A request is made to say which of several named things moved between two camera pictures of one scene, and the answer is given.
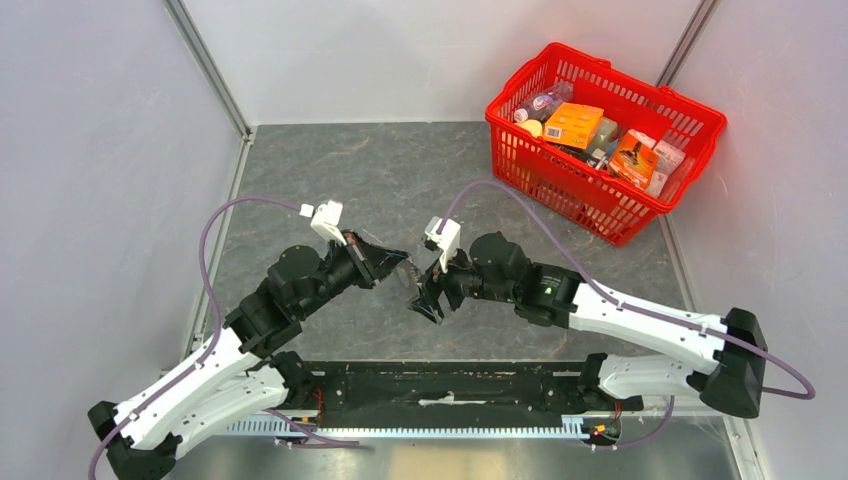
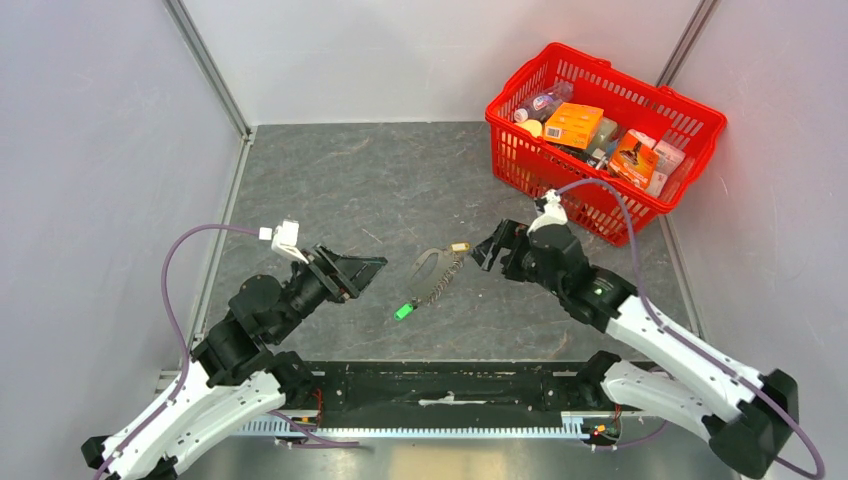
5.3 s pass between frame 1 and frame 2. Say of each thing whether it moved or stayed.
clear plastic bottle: stayed
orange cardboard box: stayed
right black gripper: moved
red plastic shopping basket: stayed
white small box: stayed
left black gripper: moved
